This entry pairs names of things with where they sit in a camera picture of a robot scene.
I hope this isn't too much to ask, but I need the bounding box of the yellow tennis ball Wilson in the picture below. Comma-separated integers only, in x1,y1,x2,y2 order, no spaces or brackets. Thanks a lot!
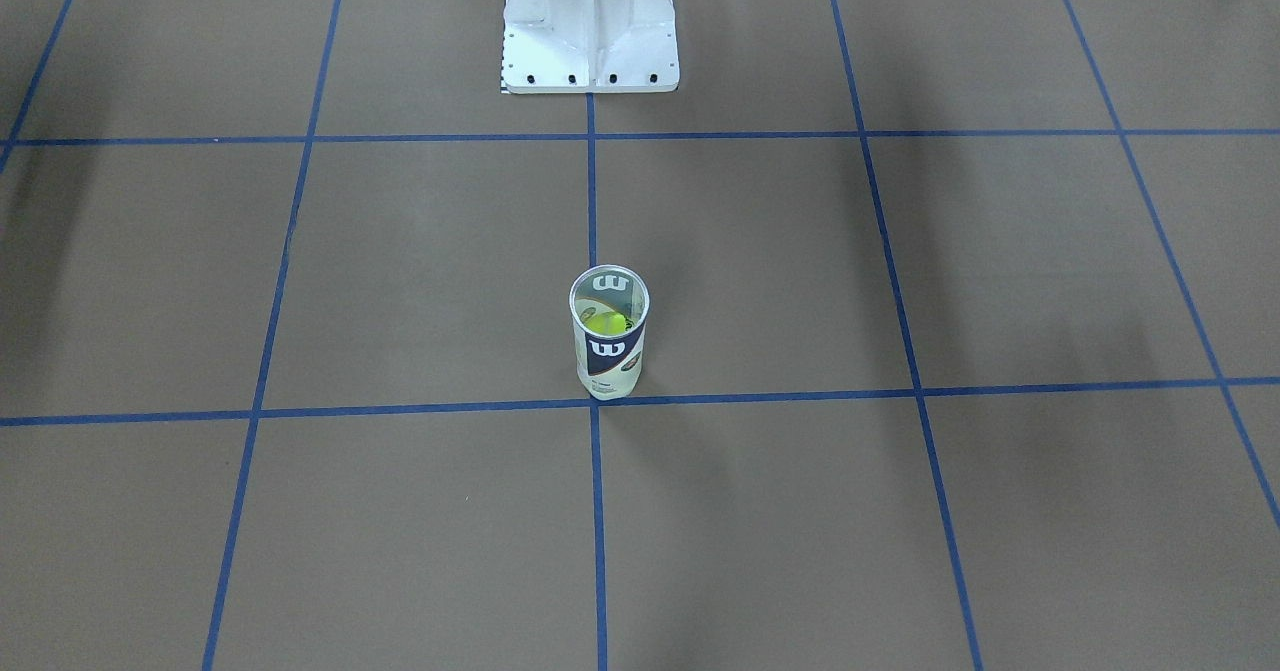
582,309,634,337

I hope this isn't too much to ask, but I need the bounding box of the white pedestal column with base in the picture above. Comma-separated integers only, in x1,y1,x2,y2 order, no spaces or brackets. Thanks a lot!
500,0,681,93

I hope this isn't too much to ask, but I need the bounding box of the clear tennis ball can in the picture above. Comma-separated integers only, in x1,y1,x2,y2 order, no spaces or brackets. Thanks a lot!
568,264,652,401

